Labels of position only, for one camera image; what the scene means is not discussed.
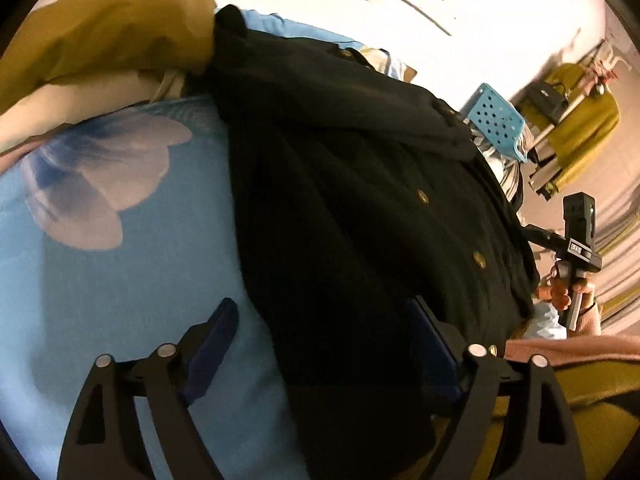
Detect blue floral bedsheet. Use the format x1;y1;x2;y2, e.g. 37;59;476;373
0;10;568;480

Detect teal perforated plastic rack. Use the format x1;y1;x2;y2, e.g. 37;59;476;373
462;82;529;163

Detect person's pink sweater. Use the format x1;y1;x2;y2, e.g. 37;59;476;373
505;337;640;370

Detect person's right hand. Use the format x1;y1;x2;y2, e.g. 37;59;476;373
537;262;597;312

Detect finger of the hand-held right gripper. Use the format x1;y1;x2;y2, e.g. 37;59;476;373
520;224;567;253

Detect olive green quilted garment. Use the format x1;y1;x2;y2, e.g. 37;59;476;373
0;0;218;113

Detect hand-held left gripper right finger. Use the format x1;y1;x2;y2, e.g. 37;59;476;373
404;296;587;480

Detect black cardigan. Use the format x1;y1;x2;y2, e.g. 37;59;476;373
202;4;542;480

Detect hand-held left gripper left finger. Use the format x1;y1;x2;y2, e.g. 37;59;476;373
56;297;240;480

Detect olive hanging cloth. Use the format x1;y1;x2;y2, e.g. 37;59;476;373
542;62;622;188

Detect person's right forearm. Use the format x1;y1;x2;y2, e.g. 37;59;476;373
575;300;606;337

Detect person's olive trousers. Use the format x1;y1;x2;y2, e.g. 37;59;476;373
492;360;640;480

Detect black bag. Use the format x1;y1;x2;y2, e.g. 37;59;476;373
519;81;568;123

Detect cream cloth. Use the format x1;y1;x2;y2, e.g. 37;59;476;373
0;69;188;153

